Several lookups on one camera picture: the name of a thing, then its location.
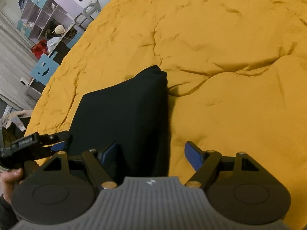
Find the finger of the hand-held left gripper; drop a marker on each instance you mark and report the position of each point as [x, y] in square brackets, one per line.
[56, 140]

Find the grey wooden chair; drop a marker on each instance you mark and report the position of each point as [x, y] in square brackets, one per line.
[88, 12]

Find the cream ball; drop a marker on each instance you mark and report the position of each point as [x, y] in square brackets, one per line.
[60, 29]

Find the white and blue shelf unit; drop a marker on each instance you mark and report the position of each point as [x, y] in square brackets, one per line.
[43, 12]

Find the white plastic bag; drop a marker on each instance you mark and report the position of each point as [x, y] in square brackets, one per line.
[53, 43]

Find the blue smiley face chair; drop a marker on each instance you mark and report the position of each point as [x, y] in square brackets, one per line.
[43, 68]

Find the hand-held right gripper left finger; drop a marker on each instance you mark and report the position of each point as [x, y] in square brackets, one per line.
[109, 153]

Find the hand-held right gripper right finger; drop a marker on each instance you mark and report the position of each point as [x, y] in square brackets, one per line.
[194, 155]

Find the person's left hand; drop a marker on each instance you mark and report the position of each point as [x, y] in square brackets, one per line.
[9, 182]

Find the beige cloth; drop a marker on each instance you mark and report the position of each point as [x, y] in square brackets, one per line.
[14, 118]

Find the black pants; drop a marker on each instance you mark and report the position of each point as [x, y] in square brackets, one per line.
[124, 119]

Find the yellow quilt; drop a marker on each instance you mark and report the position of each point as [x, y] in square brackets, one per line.
[215, 64]

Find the red bag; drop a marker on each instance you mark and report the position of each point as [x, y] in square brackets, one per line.
[39, 49]

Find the dark desk with blue drawers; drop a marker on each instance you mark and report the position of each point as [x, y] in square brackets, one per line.
[62, 48]

